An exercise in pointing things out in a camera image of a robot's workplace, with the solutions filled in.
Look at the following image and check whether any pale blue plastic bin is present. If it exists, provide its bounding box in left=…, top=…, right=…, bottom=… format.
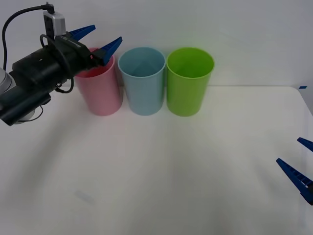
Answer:
left=117, top=47, right=166, bottom=116

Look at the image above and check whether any pink plastic bin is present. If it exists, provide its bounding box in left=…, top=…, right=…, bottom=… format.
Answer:
left=72, top=47, right=123, bottom=117

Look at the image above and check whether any green plastic bin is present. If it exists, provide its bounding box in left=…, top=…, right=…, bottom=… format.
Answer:
left=166, top=47, right=215, bottom=117

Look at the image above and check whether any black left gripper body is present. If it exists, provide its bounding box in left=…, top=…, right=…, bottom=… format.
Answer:
left=52, top=35, right=99, bottom=77

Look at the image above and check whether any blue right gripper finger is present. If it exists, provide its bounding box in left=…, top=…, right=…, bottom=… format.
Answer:
left=296, top=137, right=313, bottom=153
left=275, top=158, right=313, bottom=205

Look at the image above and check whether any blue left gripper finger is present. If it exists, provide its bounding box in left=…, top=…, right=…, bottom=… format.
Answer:
left=90, top=36, right=123, bottom=67
left=67, top=24, right=96, bottom=43

